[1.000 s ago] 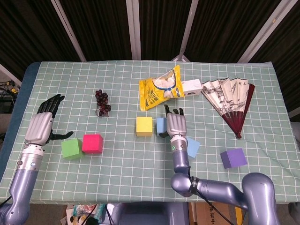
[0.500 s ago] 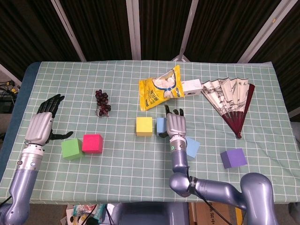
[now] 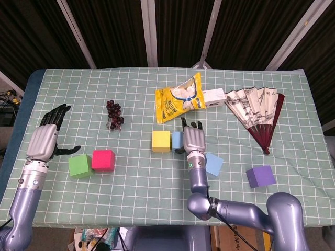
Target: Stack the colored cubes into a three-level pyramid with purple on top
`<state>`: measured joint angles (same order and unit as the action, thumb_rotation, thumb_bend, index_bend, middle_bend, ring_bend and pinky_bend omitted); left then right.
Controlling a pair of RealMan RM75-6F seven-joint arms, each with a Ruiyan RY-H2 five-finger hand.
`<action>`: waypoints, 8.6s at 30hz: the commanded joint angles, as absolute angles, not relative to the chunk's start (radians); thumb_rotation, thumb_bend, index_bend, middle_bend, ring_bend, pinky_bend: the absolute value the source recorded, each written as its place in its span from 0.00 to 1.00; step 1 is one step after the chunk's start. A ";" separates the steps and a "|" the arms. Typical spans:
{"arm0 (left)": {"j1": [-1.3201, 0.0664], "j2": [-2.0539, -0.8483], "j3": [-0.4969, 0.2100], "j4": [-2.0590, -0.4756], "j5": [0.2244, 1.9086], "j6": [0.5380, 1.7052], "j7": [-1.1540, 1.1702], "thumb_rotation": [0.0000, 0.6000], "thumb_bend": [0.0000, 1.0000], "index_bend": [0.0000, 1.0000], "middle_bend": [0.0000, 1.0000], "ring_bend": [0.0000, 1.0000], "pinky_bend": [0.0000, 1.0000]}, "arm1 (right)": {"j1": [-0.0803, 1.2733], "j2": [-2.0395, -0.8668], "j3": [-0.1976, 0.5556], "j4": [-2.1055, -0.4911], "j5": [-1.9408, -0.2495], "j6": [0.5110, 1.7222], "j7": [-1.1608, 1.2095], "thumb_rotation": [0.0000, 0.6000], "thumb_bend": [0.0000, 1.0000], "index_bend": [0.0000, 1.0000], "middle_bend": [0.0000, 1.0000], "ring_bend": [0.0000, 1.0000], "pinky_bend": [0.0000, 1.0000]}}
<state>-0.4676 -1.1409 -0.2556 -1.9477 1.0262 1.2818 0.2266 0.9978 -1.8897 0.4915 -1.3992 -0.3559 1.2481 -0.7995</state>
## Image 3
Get purple foam cube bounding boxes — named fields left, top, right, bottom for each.
left=245, top=165, right=277, bottom=189

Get blue-grey robot torso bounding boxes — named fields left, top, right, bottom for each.
left=125, top=225, right=213, bottom=251

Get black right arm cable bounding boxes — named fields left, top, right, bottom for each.
left=205, top=186, right=259, bottom=251

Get yellow snack bag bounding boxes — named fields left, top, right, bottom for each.
left=154, top=72, right=206, bottom=124

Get blue table cover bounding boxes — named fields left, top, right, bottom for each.
left=0, top=69, right=46, bottom=199

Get green checked tablecloth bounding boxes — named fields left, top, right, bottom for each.
left=0, top=67, right=335, bottom=228

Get light blue foam cube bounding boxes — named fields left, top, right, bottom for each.
left=171, top=131, right=184, bottom=152
left=205, top=153, right=225, bottom=179

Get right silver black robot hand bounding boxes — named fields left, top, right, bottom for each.
left=174, top=117, right=207, bottom=155

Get yellow foam cube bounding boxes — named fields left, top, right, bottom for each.
left=152, top=130, right=171, bottom=153

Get painted paper folding fan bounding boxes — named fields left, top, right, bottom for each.
left=224, top=87, right=285, bottom=155

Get brown cardboard box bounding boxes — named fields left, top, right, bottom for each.
left=211, top=226, right=273, bottom=251

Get dark red grape bunch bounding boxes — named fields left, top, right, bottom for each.
left=105, top=99, right=125, bottom=131

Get tangled coloured cables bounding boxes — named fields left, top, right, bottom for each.
left=0, top=89, right=24, bottom=108

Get green foam cube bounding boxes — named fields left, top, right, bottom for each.
left=68, top=154, right=95, bottom=179

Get dark pleated curtain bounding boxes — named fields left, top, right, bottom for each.
left=0, top=0, right=335, bottom=126

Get small white cardboard box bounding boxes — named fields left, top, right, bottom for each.
left=203, top=88, right=227, bottom=108

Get printed plastic bags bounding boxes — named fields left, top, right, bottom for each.
left=67, top=226, right=119, bottom=251

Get black equipment box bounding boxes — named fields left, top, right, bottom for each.
left=0, top=107, right=18, bottom=127

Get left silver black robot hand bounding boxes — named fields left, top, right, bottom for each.
left=25, top=104, right=82, bottom=162

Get pink-red foam cube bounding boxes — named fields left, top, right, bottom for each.
left=91, top=149, right=116, bottom=172

